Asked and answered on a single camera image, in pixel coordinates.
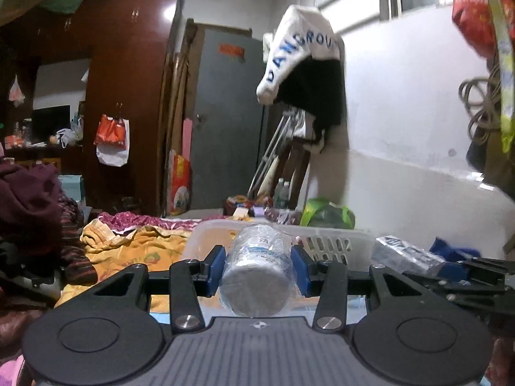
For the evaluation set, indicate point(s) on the aluminium crutches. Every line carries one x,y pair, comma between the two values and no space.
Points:
282,136

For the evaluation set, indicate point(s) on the grey metal door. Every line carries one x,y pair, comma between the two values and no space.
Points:
227,118

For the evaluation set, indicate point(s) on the clear tissue pack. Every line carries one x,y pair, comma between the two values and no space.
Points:
403,257

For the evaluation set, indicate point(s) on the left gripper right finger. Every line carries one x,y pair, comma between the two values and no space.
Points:
326,280

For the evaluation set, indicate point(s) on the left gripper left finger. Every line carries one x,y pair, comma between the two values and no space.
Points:
189,280

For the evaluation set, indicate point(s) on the dark red wooden wardrobe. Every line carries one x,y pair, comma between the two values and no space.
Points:
128,44

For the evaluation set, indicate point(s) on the red white hanging bag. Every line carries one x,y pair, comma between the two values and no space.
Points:
112,141

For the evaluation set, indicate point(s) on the blue cloth bag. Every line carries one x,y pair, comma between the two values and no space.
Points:
449,253

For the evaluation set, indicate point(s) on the small white hanging bag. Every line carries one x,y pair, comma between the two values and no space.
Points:
16,95

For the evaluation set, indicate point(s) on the green plastic bag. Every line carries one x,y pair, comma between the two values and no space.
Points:
320,212

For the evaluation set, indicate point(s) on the black hanging garment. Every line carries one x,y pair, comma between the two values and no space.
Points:
317,87

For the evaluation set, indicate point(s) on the white garment blue letters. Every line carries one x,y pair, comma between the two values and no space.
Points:
301,34

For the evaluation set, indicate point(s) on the dark olive hanging bag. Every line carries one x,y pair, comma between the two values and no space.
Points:
481,97

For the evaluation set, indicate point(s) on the clear plastic water bottle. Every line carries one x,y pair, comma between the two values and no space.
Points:
258,277

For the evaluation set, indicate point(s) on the red yellow paper bag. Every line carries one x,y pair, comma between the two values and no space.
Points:
178,194

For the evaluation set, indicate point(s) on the dark maroon clothes pile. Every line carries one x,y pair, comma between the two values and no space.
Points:
43,224

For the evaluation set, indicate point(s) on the yellow patterned blanket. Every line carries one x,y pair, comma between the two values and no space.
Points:
99,252

